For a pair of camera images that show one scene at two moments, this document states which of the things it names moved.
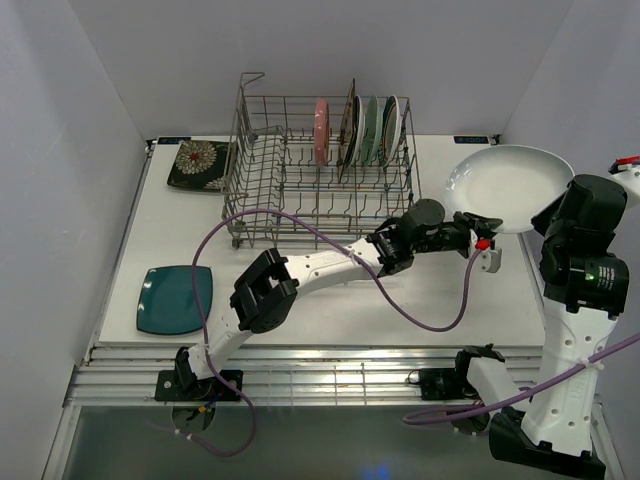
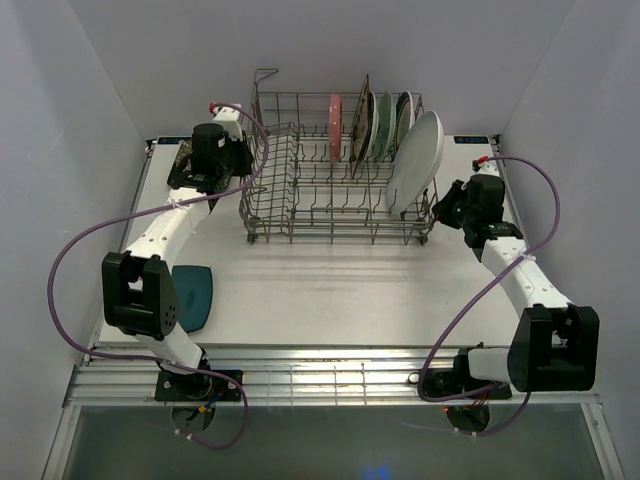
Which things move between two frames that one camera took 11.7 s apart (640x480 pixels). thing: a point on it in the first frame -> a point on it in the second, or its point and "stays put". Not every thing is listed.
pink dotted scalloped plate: [321, 131] -> [336, 118]
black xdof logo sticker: [471, 140] stays put
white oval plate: [507, 184] -> [416, 162]
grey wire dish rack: [314, 171] stays put
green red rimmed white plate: [391, 129] -> [404, 117]
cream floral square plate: [346, 128] -> [359, 128]
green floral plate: [373, 129] -> [386, 128]
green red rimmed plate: [358, 131] -> [372, 128]
